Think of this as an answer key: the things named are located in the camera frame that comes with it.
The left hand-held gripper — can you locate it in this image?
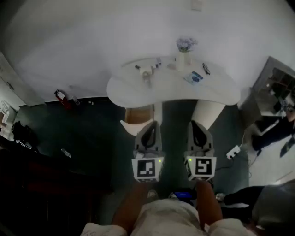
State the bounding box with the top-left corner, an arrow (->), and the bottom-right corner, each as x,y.
131,121 -> 165,183

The grey door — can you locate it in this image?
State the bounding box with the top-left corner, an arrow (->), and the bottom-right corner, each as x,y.
0,51 -> 46,107

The red fire extinguisher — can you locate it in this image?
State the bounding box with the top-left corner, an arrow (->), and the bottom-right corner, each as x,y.
54,89 -> 71,109

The white oval table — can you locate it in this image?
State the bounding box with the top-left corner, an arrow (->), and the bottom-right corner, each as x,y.
106,56 -> 242,130

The dark wooden staircase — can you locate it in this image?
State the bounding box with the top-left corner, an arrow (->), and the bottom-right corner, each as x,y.
0,136 -> 116,236

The blue white packet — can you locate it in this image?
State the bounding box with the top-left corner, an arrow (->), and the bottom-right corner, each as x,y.
183,71 -> 204,86

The grey black office chair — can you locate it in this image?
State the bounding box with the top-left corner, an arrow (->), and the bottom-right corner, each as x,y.
223,178 -> 295,231

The person's beige shirt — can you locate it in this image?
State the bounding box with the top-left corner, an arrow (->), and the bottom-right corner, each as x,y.
80,198 -> 254,236

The grey shelf unit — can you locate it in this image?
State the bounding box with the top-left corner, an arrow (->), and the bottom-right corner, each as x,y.
237,56 -> 295,118

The black backpack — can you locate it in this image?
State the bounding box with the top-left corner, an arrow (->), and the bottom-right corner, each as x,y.
11,121 -> 39,153

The black device blue screen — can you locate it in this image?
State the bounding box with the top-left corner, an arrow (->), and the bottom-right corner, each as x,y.
172,188 -> 198,201

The person's left forearm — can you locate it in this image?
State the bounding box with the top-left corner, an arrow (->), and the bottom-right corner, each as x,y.
112,182 -> 152,231

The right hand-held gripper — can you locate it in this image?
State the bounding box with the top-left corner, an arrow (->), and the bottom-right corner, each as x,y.
183,120 -> 217,182

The person's right forearm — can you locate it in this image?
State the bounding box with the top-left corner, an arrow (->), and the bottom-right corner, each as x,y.
195,181 -> 224,231

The white power strip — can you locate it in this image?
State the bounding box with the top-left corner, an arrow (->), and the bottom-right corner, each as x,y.
225,144 -> 242,160

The white vase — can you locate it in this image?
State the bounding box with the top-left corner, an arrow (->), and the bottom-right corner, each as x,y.
176,52 -> 185,71

